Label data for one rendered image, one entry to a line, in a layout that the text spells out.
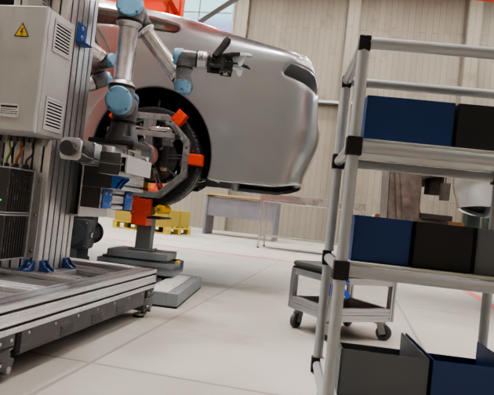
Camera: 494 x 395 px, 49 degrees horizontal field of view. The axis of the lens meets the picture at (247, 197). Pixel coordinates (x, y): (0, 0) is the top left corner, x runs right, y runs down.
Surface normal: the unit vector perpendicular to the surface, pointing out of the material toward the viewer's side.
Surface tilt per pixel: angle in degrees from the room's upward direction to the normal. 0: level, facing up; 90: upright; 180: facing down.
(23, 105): 90
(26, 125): 90
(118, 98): 98
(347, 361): 90
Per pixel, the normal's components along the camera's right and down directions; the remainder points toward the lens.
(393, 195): -0.03, -0.03
